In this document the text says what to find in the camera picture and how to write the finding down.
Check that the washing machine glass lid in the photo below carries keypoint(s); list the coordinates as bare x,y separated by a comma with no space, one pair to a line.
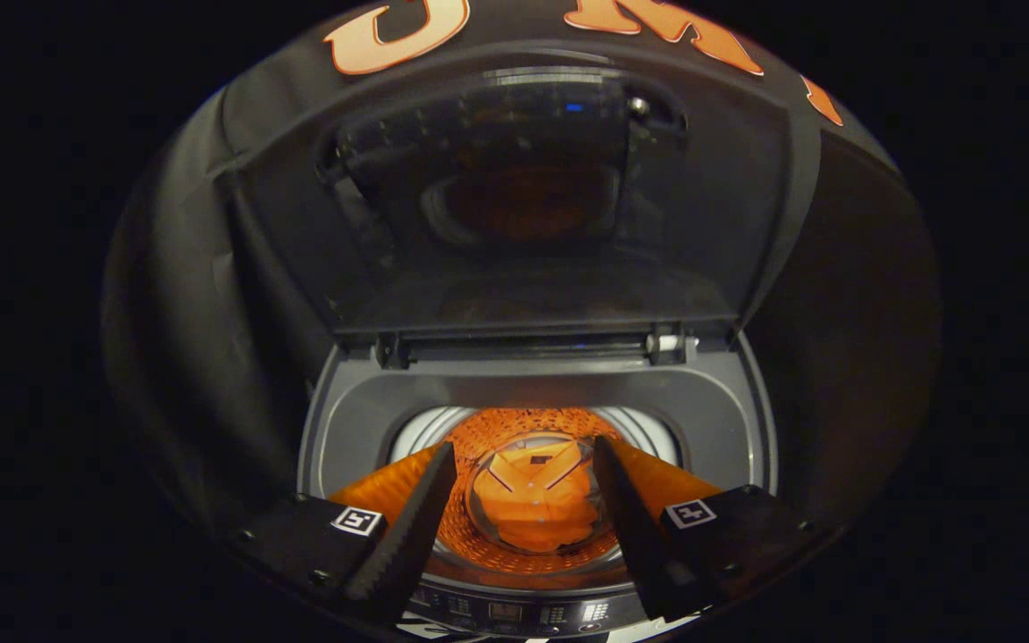
523,286

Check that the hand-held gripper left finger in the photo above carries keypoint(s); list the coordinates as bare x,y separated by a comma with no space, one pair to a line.
407,536

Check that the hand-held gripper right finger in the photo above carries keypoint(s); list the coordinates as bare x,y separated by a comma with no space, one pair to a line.
635,536

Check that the yellow polo shirt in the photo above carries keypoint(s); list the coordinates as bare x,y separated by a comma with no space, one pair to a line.
537,500

